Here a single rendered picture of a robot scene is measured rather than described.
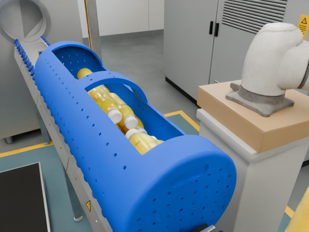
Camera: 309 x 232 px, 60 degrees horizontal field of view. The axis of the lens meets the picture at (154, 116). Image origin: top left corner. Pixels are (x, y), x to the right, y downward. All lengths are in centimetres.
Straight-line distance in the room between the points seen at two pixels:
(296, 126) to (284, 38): 28
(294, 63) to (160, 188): 62
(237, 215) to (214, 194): 53
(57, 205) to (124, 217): 166
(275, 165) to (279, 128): 20
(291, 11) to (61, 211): 206
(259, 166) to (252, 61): 36
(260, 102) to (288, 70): 13
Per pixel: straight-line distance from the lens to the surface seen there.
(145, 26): 602
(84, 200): 92
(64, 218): 205
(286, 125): 94
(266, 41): 93
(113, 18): 574
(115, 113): 77
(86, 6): 183
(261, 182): 108
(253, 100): 98
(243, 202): 109
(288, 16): 211
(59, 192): 223
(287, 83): 96
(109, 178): 54
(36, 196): 204
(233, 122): 97
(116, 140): 56
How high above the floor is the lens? 154
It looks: 31 degrees down
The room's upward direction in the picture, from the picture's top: straight up
